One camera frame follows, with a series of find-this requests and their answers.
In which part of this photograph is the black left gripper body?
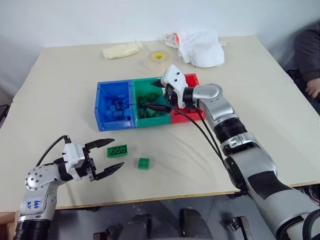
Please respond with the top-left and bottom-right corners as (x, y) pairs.
(74, 146), (99, 183)

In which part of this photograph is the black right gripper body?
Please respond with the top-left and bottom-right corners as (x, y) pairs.
(163, 84), (180, 108)

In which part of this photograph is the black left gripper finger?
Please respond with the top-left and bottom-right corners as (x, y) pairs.
(84, 138), (116, 152)
(95, 161), (125, 182)

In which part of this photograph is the bystander bare hand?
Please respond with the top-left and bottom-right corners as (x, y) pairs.
(305, 78), (320, 100)

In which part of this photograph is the green plastic bin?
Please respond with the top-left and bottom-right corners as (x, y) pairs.
(130, 76), (174, 129)

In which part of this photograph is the long green building block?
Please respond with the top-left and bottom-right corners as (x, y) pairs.
(106, 144), (129, 159)

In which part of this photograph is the blue plastic bin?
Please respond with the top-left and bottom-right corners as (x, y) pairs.
(93, 79), (137, 132)

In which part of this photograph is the clear tape roll yellow core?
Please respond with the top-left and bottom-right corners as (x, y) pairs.
(147, 49), (172, 74)

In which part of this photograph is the red plastic bin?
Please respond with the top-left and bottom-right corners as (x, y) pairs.
(170, 72), (207, 125)

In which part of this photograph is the small square green block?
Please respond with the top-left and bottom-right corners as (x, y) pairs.
(136, 157), (152, 171)

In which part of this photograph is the white plastic bag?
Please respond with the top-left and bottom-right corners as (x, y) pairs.
(163, 28), (226, 69)

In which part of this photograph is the dark rounded shape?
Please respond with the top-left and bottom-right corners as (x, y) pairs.
(127, 213), (153, 240)
(179, 208), (214, 240)

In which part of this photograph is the brown cardboard box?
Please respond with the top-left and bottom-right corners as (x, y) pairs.
(0, 211), (20, 240)

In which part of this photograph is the person in dark grey clothing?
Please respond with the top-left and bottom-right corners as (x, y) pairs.
(286, 20), (320, 116)

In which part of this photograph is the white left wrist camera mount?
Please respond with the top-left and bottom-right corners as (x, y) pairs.
(62, 142), (86, 181)

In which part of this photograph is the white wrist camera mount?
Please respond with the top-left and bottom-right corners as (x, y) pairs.
(160, 64), (189, 110)
(62, 142), (86, 181)

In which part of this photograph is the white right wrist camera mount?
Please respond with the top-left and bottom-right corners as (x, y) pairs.
(160, 64), (189, 110)

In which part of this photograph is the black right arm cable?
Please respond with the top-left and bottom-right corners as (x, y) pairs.
(195, 107), (229, 164)
(171, 107), (245, 194)

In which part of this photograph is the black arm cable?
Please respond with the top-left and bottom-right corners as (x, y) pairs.
(36, 135), (72, 167)
(195, 107), (229, 164)
(171, 107), (245, 194)

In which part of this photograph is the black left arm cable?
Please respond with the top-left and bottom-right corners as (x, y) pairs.
(36, 135), (72, 167)

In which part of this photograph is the black metal bracket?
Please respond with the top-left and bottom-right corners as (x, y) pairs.
(219, 215), (251, 240)

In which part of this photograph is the black thick cable loop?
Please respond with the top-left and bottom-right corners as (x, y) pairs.
(301, 208), (320, 240)

